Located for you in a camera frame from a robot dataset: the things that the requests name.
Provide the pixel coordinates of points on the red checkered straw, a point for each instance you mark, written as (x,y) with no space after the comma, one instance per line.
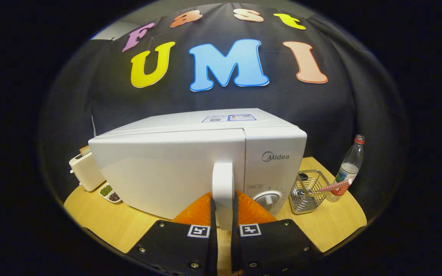
(336,186)

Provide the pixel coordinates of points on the white divided bean dish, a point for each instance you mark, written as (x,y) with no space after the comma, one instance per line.
(109,193)

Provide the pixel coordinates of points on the clear plastic water bottle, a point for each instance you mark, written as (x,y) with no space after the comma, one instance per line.
(349,168)

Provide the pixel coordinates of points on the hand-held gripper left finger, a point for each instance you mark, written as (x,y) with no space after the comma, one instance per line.
(175,249)

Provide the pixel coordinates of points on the toast slice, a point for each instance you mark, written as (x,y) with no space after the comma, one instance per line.
(84,150)

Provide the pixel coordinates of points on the cream pop-up toaster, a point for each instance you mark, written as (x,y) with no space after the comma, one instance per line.
(86,172)

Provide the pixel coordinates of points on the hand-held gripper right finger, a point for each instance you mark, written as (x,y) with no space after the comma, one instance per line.
(274,249)

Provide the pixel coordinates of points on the white toaster oven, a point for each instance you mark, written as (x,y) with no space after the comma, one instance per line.
(167,168)

